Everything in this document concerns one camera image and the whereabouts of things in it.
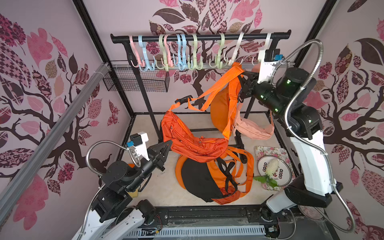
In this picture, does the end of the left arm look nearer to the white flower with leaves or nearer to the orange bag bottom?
the orange bag bottom

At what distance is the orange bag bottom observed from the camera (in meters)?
0.78

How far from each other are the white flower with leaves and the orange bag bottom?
46mm

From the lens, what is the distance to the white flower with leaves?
845 millimetres
